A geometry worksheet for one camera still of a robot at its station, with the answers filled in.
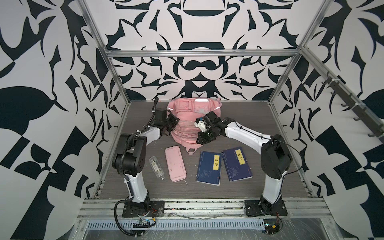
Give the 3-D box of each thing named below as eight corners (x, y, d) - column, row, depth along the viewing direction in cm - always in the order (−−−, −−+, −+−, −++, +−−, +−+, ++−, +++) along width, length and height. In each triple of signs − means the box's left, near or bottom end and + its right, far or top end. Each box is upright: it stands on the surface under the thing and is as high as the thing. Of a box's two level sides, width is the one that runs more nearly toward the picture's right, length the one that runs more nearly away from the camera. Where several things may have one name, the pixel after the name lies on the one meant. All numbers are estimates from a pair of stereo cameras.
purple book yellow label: (229, 182, 84) (230, 180, 82) (220, 151, 96) (221, 149, 94) (251, 178, 86) (253, 176, 84) (240, 148, 97) (241, 146, 95)
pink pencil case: (171, 183, 83) (170, 182, 81) (164, 149, 96) (164, 147, 94) (188, 178, 84) (188, 177, 83) (180, 145, 97) (179, 143, 96)
